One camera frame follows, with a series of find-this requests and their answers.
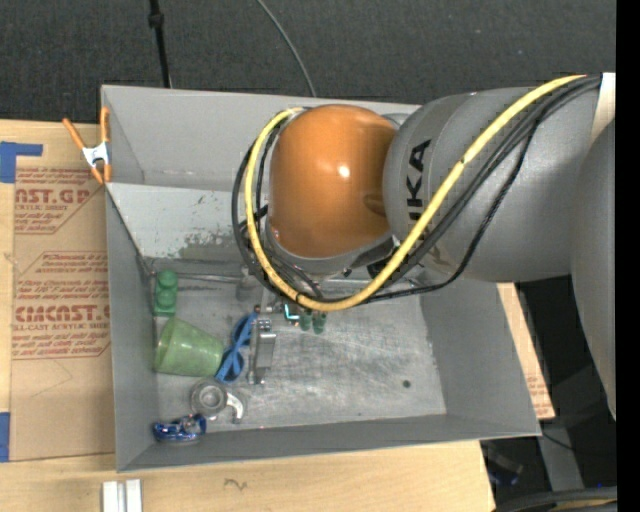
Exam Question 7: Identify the grey metal bin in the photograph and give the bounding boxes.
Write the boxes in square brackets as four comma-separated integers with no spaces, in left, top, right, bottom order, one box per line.
[99,83,544,474]

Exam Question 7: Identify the light green cup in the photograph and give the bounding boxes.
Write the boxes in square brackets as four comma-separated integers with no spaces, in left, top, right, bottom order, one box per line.
[153,316,225,378]

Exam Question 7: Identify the white curved hook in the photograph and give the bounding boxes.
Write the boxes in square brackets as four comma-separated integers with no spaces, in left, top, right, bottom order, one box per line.
[225,391,248,426]

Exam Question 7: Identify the dark green toy block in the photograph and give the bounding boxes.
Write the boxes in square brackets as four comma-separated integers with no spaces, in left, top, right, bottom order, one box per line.
[152,269,180,318]

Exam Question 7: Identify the blue sunglasses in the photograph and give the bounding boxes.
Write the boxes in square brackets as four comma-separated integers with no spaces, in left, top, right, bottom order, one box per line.
[214,311,260,385]

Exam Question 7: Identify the brown cardboard board, red print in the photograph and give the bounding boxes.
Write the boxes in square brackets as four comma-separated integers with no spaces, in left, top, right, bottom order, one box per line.
[0,118,557,464]

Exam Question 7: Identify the blue and silver small tool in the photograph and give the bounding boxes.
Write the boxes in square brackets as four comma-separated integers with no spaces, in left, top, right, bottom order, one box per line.
[151,413,208,444]

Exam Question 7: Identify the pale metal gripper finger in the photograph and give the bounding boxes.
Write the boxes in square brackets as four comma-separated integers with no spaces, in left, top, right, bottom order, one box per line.
[247,319,261,386]
[258,319,279,386]

